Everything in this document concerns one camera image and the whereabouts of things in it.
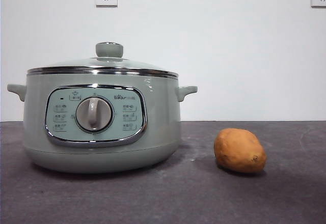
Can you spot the glass lid with green knob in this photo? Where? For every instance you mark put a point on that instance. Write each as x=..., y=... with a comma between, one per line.
x=109, y=49

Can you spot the pale green electric cooking pot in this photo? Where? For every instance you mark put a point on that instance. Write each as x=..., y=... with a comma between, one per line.
x=158, y=122

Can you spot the brown potato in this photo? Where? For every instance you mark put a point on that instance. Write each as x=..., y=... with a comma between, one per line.
x=239, y=150

